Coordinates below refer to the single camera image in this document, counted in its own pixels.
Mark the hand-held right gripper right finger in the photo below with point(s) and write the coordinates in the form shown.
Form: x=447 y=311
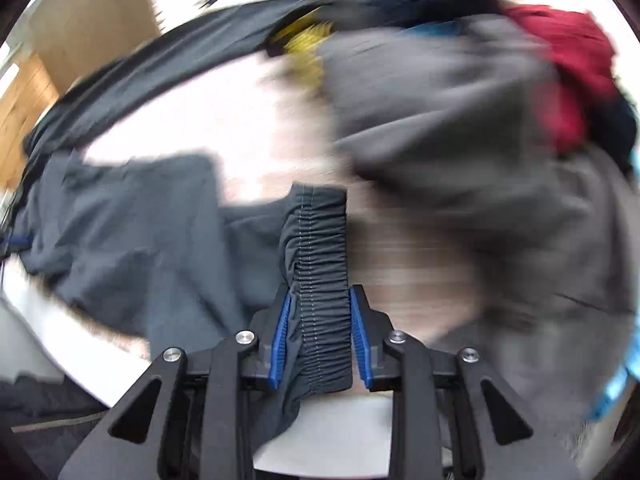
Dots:
x=362 y=350

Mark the wooden headboard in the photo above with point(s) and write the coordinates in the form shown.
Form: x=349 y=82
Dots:
x=25 y=105

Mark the grey garment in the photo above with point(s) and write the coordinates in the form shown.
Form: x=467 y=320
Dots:
x=450 y=110

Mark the dark cloth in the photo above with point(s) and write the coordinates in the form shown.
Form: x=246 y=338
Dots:
x=45 y=405

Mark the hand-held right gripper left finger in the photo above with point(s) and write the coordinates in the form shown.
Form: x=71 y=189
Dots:
x=280 y=340

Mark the black cloth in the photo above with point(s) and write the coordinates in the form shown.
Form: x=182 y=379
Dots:
x=175 y=60

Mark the red garment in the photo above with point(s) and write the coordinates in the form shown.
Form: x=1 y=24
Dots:
x=565 y=60

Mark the light blue cloth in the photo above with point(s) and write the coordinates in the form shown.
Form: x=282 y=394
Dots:
x=610 y=395

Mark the yellow cloth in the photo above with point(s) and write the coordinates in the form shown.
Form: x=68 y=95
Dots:
x=305 y=45

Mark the dark grey pants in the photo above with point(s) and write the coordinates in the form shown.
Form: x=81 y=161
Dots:
x=150 y=240

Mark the light wooden panel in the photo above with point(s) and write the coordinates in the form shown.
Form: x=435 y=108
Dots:
x=100 y=10

